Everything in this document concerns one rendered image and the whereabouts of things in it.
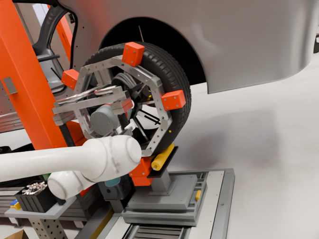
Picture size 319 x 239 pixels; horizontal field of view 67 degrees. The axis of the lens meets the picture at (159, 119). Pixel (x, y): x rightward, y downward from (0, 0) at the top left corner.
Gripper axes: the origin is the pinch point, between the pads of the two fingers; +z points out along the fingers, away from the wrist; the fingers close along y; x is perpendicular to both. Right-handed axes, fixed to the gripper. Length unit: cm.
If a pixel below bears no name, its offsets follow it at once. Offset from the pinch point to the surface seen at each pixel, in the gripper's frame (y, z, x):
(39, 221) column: -74, -7, -46
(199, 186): 5, 50, -66
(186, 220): 2, 23, -70
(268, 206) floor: 45, 51, -83
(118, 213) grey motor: -53, 31, -74
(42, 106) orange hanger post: -60, 16, 15
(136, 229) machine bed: -33, 20, -76
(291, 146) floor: 66, 125, -83
